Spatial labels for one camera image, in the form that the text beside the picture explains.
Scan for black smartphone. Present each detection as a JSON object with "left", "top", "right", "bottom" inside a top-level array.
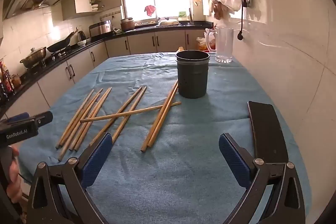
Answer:
[{"left": 247, "top": 101, "right": 289, "bottom": 164}]

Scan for clear glass pitcher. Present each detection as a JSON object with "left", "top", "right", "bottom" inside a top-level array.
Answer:
[{"left": 205, "top": 27, "right": 234, "bottom": 63}]

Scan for gas stove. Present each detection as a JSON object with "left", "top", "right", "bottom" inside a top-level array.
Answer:
[{"left": 26, "top": 47, "right": 76, "bottom": 68}]

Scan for set of wooden chopsticks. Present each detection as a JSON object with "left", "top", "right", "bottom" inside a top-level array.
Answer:
[{"left": 56, "top": 80, "right": 182, "bottom": 162}]

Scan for dark grey utensil holder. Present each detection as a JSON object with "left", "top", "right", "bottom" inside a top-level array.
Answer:
[{"left": 175, "top": 50, "right": 210, "bottom": 99}]

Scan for red label sauce bottle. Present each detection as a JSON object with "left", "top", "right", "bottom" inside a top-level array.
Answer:
[{"left": 0, "top": 61, "right": 14, "bottom": 94}]

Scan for cream base cabinets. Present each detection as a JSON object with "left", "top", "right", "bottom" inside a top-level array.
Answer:
[{"left": 0, "top": 28, "right": 218, "bottom": 125}]

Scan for person's left hand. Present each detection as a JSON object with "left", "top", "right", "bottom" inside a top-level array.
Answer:
[{"left": 6, "top": 146, "right": 22, "bottom": 201}]

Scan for white cutting board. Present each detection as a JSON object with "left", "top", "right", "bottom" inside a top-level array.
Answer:
[{"left": 202, "top": 0, "right": 212, "bottom": 16}]

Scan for blue tablecloth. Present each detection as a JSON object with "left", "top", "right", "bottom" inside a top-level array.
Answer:
[{"left": 18, "top": 51, "right": 313, "bottom": 224}]

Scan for steel rice cooker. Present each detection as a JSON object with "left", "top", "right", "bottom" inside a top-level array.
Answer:
[{"left": 89, "top": 20, "right": 113, "bottom": 38}]

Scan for beige plastic bag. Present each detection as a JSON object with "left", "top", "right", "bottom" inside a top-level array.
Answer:
[{"left": 213, "top": 2, "right": 231, "bottom": 20}]

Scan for black wok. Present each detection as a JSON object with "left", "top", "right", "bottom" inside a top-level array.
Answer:
[{"left": 47, "top": 29, "right": 79, "bottom": 53}]

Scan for plastic bag with orange food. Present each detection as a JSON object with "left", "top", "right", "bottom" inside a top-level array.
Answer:
[{"left": 196, "top": 28, "right": 218, "bottom": 52}]

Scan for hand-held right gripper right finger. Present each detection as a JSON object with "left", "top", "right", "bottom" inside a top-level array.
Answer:
[{"left": 219, "top": 133, "right": 306, "bottom": 224}]

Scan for open wall cabinet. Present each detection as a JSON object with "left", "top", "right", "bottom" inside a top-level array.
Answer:
[{"left": 62, "top": 0, "right": 122, "bottom": 20}]

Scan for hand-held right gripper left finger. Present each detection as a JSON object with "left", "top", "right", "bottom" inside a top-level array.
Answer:
[{"left": 27, "top": 132, "right": 113, "bottom": 224}]

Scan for black power cable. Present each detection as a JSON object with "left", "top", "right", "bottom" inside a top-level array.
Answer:
[{"left": 237, "top": 0, "right": 249, "bottom": 41}]

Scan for black kitchen countertop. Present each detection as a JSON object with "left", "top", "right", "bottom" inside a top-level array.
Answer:
[{"left": 0, "top": 21, "right": 214, "bottom": 114}]

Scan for brown clay pot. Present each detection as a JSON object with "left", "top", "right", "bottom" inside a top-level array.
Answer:
[{"left": 120, "top": 17, "right": 135, "bottom": 32}]

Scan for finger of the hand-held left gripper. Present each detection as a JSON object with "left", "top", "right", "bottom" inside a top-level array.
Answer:
[
  {"left": 6, "top": 112, "right": 30, "bottom": 124},
  {"left": 32, "top": 111, "right": 54, "bottom": 126}
]

